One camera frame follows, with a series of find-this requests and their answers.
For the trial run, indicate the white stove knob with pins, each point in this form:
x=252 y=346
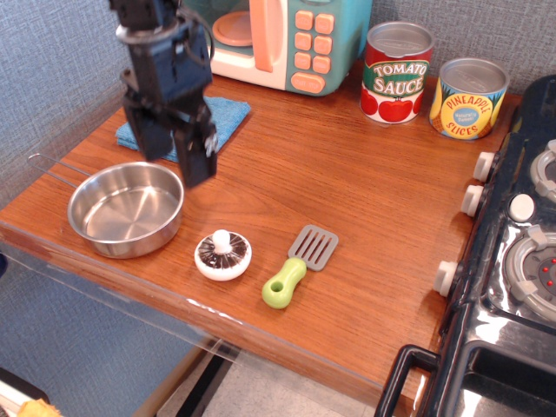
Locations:
x=443 y=279
x=471 y=200
x=483 y=166

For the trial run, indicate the green grey toy spatula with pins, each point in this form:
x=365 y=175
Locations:
x=311 y=250

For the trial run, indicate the clear acrylic table guard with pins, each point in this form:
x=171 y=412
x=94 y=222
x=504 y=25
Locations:
x=343 y=327

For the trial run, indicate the tomato sauce can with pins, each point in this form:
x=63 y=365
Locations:
x=396 y=67

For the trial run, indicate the white stove knob upper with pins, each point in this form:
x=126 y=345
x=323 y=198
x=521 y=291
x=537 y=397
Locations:
x=483 y=166

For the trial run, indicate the black toy stove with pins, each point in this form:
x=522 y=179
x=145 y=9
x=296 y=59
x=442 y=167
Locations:
x=497 y=335

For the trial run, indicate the white stove knob lower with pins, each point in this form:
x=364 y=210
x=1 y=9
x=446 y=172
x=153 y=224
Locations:
x=443 y=279

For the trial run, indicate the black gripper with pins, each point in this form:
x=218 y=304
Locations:
x=165 y=91

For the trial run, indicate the teal toy microwave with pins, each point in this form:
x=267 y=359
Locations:
x=305 y=47

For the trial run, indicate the white stove knob middle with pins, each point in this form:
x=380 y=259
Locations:
x=471 y=200

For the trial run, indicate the stainless steel pan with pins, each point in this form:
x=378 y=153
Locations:
x=126 y=210

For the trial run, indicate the yellow object bottom corner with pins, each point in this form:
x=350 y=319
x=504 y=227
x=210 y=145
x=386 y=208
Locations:
x=38 y=408

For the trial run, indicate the pineapple slices can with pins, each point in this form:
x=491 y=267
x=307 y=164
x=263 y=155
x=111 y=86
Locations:
x=468 y=97

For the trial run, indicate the white brown toy mushroom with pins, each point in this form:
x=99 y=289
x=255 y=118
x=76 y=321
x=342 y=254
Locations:
x=223 y=256

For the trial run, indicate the blue folded cloth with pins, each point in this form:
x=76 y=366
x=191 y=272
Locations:
x=227 y=115

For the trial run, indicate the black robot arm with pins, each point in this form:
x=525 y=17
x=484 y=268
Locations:
x=154 y=9

